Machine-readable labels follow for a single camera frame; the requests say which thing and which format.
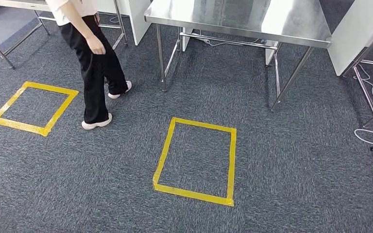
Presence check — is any stainless steel workbench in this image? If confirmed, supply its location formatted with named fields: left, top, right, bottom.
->
left=144, top=0, right=333, bottom=112

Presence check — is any yellow floor tape square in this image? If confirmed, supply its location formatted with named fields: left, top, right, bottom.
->
left=0, top=81, right=79, bottom=137
left=152, top=117, right=237, bottom=207

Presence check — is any person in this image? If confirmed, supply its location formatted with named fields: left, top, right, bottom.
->
left=45, top=0, right=133, bottom=131

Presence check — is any stainless steel side table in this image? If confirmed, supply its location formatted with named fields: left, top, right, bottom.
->
left=340, top=13, right=373, bottom=128
left=0, top=0, right=129, bottom=70

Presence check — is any white floor cable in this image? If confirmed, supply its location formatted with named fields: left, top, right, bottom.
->
left=191, top=32, right=264, bottom=47
left=353, top=64, right=373, bottom=147

